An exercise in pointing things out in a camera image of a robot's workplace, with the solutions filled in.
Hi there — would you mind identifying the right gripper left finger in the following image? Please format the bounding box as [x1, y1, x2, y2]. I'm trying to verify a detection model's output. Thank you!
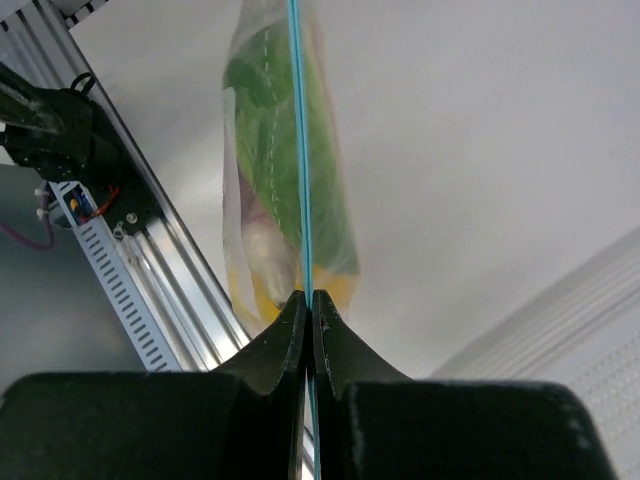
[1, 292, 306, 479]

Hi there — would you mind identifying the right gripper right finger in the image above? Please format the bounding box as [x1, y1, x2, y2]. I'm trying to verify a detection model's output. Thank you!
[311, 291, 615, 479]

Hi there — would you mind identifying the clear zip top bag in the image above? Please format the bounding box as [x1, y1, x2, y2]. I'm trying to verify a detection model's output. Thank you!
[222, 1, 361, 336]

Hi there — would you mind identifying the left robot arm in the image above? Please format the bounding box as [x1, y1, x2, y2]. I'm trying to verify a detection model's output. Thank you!
[1, 64, 126, 188]

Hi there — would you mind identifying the green fake lettuce leaf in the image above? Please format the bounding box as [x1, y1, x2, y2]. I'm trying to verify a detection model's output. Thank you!
[224, 19, 360, 275]

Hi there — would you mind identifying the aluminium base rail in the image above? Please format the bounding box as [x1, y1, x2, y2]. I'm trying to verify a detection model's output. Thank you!
[1, 1, 247, 372]

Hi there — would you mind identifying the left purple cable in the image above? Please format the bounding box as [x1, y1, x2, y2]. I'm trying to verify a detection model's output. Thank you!
[0, 189, 56, 251]

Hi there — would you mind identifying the white slotted cable duct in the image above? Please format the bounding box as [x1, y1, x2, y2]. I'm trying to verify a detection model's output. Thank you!
[49, 181, 181, 372]

